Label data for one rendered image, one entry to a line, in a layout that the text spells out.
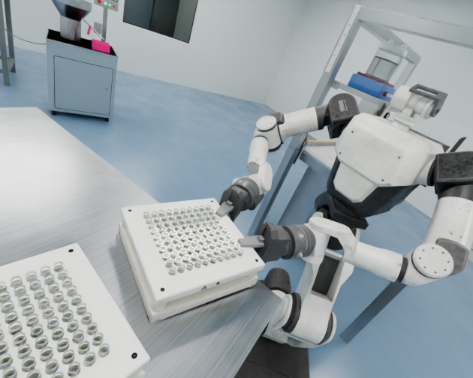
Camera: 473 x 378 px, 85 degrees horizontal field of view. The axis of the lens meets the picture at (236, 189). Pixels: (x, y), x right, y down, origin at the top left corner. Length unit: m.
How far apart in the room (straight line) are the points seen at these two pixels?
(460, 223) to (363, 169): 0.28
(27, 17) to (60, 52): 2.77
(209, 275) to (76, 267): 0.23
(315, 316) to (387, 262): 0.39
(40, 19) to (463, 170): 5.93
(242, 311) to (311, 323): 0.48
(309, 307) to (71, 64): 3.07
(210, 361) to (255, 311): 0.14
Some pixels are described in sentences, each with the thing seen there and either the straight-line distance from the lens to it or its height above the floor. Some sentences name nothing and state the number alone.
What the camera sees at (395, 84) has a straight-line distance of 1.60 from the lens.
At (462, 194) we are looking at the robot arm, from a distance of 0.86.
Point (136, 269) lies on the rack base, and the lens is 0.57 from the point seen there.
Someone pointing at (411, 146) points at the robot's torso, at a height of 1.26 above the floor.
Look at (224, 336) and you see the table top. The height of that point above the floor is 0.89.
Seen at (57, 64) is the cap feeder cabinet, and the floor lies 0.55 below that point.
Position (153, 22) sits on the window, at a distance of 6.27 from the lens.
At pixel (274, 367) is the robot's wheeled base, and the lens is 1.46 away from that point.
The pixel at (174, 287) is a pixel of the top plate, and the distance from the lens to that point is 0.50.
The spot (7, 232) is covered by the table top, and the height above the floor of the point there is 0.89.
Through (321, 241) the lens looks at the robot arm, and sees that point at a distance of 0.74.
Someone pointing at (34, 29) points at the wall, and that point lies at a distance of 6.08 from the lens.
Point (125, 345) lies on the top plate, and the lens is 0.44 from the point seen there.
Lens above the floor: 1.36
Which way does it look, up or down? 29 degrees down
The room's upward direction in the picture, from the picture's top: 22 degrees clockwise
